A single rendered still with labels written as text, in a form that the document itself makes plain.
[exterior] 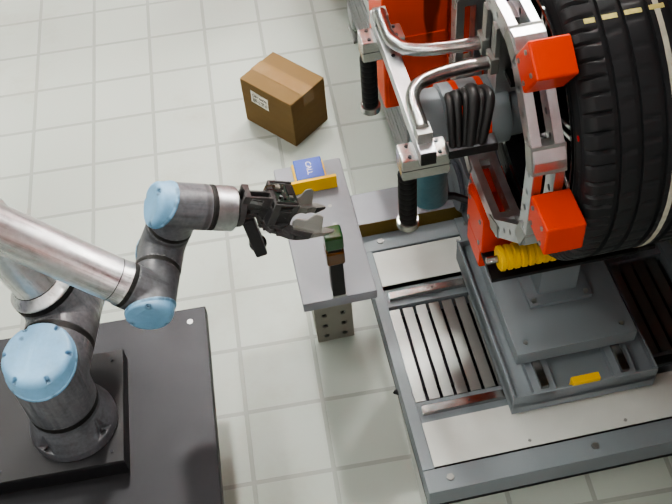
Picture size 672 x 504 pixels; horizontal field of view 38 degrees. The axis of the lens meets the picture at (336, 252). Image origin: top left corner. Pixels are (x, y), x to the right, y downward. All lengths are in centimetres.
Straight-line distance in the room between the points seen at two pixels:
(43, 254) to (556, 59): 94
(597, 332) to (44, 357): 128
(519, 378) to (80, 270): 113
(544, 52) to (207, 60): 202
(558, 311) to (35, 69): 208
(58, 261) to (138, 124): 158
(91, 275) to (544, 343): 112
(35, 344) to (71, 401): 14
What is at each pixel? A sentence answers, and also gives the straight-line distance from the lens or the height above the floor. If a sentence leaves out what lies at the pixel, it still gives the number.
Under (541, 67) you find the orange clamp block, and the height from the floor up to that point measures 114.
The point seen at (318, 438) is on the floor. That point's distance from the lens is 253.
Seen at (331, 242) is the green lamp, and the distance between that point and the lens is 204.
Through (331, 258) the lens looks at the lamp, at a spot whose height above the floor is 60.
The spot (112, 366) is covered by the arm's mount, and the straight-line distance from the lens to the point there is 232.
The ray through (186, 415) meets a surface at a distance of 227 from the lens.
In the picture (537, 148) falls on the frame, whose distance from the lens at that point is 176.
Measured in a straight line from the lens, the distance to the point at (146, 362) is 236.
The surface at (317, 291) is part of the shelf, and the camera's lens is 222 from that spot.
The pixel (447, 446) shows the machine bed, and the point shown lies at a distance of 242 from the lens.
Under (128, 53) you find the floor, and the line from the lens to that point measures 364.
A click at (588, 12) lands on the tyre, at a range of 177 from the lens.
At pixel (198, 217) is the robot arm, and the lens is 187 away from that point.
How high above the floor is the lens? 223
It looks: 51 degrees down
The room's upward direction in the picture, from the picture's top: 6 degrees counter-clockwise
